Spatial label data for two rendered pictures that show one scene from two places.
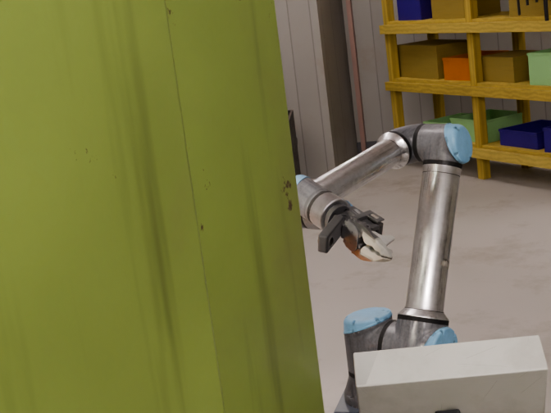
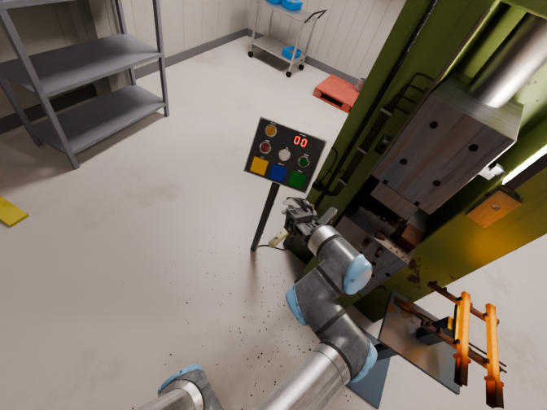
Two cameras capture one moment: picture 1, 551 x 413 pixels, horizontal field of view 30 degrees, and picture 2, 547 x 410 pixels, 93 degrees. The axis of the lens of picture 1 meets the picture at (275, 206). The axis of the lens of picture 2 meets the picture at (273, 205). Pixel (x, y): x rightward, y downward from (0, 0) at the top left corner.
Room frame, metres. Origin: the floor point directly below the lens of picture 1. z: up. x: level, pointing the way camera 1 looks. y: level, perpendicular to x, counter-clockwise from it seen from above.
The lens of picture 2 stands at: (2.85, -0.34, 1.89)
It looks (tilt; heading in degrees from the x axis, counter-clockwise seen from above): 49 degrees down; 175
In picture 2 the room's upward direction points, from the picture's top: 20 degrees clockwise
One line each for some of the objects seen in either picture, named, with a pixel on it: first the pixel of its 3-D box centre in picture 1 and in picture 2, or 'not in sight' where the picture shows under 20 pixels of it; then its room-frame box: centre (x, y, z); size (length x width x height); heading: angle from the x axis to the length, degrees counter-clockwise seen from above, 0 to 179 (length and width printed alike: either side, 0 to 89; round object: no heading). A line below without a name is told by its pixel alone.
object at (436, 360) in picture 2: not in sight; (422, 337); (2.36, 0.64, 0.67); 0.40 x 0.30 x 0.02; 69
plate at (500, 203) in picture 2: not in sight; (492, 209); (2.00, 0.59, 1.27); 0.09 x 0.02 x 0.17; 60
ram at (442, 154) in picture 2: not in sight; (452, 147); (1.80, 0.39, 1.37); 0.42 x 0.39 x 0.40; 150
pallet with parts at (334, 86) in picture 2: not in sight; (355, 93); (-1.31, 0.63, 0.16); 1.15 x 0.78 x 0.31; 73
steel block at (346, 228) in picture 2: not in sight; (374, 231); (1.80, 0.41, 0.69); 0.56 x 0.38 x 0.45; 150
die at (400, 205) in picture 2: not in sight; (408, 181); (1.78, 0.36, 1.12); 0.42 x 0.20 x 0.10; 150
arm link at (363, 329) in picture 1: (371, 339); not in sight; (2.93, -0.24, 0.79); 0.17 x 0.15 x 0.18; 49
